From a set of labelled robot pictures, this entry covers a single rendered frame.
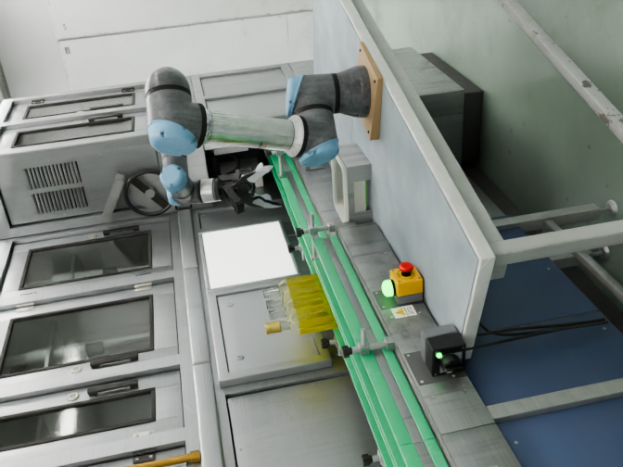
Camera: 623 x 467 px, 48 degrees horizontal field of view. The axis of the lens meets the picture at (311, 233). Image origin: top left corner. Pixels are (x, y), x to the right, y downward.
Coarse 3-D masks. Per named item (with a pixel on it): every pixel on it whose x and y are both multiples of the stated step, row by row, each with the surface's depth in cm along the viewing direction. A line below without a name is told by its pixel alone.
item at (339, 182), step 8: (336, 160) 233; (336, 168) 235; (344, 168) 218; (336, 176) 236; (344, 176) 218; (336, 184) 238; (344, 184) 220; (336, 192) 239; (344, 192) 221; (336, 200) 241; (344, 200) 223; (336, 208) 239; (344, 208) 225; (344, 216) 233
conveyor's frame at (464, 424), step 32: (320, 192) 264; (352, 256) 207; (384, 256) 205; (384, 320) 180; (416, 320) 179; (416, 384) 159; (448, 384) 158; (448, 416) 150; (480, 416) 149; (448, 448) 142; (480, 448) 141
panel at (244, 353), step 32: (256, 224) 283; (224, 288) 245; (256, 288) 244; (224, 320) 230; (256, 320) 229; (224, 352) 215; (256, 352) 215; (288, 352) 214; (320, 352) 212; (224, 384) 205
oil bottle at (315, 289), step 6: (294, 288) 217; (300, 288) 217; (306, 288) 216; (312, 288) 216; (318, 288) 216; (282, 294) 216; (288, 294) 214; (294, 294) 214; (300, 294) 214; (306, 294) 214; (312, 294) 214; (318, 294) 214; (282, 300) 214; (288, 300) 213
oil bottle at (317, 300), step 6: (324, 294) 213; (294, 300) 211; (300, 300) 211; (306, 300) 211; (312, 300) 210; (318, 300) 210; (324, 300) 210; (288, 306) 209; (294, 306) 209; (300, 306) 208; (306, 306) 208; (312, 306) 208; (318, 306) 209; (288, 312) 208
